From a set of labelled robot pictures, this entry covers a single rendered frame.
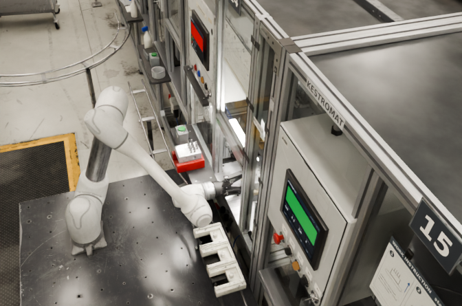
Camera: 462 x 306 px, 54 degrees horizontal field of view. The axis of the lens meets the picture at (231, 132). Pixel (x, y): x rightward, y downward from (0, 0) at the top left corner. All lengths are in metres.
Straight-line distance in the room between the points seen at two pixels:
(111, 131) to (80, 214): 0.55
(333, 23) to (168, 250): 1.47
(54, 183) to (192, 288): 1.86
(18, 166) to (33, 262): 1.66
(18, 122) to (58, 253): 2.23
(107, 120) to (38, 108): 2.75
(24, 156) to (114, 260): 1.93
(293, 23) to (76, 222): 1.44
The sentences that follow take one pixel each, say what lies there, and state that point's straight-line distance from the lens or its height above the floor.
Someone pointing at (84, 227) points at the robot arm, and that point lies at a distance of 2.39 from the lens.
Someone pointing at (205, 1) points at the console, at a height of 1.82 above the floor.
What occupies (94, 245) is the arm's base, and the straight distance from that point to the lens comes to 2.51.
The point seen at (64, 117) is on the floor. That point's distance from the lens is 4.51.
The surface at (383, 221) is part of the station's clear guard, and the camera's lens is 1.13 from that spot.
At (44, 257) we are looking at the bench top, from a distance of 2.57.
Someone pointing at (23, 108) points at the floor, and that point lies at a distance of 4.74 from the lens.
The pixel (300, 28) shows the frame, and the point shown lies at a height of 2.01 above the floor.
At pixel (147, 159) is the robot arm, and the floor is 1.27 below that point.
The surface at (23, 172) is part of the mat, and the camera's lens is 4.04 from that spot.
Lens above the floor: 2.69
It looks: 40 degrees down
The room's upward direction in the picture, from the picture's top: 3 degrees clockwise
